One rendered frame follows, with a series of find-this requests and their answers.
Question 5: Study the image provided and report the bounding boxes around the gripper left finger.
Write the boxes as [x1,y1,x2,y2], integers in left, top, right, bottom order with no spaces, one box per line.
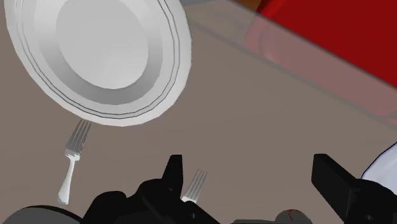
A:
[81,154,221,224]

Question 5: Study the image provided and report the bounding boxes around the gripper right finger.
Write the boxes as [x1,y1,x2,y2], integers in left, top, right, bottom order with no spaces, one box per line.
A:
[310,153,397,224]

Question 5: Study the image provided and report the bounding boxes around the silver fork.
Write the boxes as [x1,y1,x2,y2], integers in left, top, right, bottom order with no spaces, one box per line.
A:
[57,119,92,206]
[181,169,209,204]

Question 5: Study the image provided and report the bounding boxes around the white plate with black rim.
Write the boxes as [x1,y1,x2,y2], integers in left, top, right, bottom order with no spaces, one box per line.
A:
[361,142,397,195]

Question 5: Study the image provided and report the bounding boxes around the grey ball with red stitching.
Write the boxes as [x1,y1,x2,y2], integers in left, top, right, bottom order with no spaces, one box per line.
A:
[274,209,314,224]

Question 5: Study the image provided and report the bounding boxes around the grey round dish black rim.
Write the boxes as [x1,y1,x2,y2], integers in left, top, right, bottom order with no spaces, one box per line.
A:
[0,204,83,224]

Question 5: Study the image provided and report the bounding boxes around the red robot stand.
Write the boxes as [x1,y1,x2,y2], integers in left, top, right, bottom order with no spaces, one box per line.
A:
[256,0,397,88]

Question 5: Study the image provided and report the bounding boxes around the large white plate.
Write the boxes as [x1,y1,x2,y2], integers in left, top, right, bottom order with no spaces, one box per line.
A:
[3,0,193,127]

